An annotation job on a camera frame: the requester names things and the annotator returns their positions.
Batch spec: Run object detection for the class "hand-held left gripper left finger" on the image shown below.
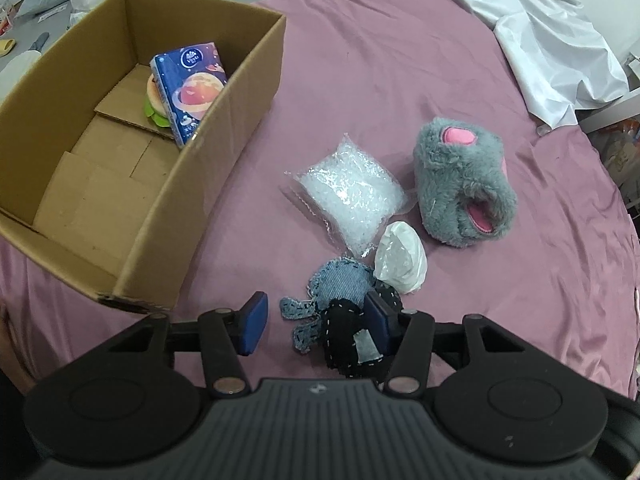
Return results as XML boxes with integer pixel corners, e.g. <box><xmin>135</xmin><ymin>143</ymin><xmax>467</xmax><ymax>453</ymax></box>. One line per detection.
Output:
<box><xmin>102</xmin><ymin>291</ymin><xmax>270</xmax><ymax>394</ymax></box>

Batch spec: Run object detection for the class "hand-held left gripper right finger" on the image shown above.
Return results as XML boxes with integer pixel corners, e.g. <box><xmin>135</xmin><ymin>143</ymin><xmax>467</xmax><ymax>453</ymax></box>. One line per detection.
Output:
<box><xmin>364</xmin><ymin>292</ymin><xmax>531</xmax><ymax>394</ymax></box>

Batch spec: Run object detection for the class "denim patchwork stuffed toy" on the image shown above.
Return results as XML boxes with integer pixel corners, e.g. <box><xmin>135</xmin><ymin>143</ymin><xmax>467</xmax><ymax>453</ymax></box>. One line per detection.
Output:
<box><xmin>279</xmin><ymin>257</ymin><xmax>404</xmax><ymax>379</ymax></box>

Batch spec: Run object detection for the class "clear bag of white beads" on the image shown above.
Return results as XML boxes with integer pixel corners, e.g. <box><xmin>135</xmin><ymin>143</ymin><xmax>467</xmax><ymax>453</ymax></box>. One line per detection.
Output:
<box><xmin>285</xmin><ymin>133</ymin><xmax>414</xmax><ymax>260</ymax></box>

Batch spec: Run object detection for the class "grey plush slipper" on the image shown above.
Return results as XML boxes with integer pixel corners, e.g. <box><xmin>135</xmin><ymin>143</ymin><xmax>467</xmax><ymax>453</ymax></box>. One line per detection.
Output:
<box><xmin>412</xmin><ymin>116</ymin><xmax>518</xmax><ymax>249</ymax></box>

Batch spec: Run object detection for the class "cardboard box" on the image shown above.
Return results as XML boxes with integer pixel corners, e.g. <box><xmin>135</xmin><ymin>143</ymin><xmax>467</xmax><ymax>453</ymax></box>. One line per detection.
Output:
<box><xmin>0</xmin><ymin>0</ymin><xmax>287</xmax><ymax>316</ymax></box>

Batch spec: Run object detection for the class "plush burger toy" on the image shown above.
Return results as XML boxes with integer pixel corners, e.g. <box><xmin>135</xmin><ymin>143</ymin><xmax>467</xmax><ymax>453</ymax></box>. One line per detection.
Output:
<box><xmin>142</xmin><ymin>73</ymin><xmax>171</xmax><ymax>127</ymax></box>

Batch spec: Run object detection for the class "blue tissue pack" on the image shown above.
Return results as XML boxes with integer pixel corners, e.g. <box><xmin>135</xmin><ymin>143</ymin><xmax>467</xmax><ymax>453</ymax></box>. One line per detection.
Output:
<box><xmin>149</xmin><ymin>42</ymin><xmax>229</xmax><ymax>148</ymax></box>

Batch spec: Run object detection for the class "mauve bed sheet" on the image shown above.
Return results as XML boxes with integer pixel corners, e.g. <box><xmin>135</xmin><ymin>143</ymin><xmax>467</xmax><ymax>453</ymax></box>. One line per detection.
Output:
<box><xmin>0</xmin><ymin>0</ymin><xmax>640</xmax><ymax>401</ymax></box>

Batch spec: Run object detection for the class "white cloth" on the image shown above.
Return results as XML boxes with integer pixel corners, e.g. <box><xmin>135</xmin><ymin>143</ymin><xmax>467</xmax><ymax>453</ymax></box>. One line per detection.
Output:
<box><xmin>436</xmin><ymin>0</ymin><xmax>630</xmax><ymax>130</ymax></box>

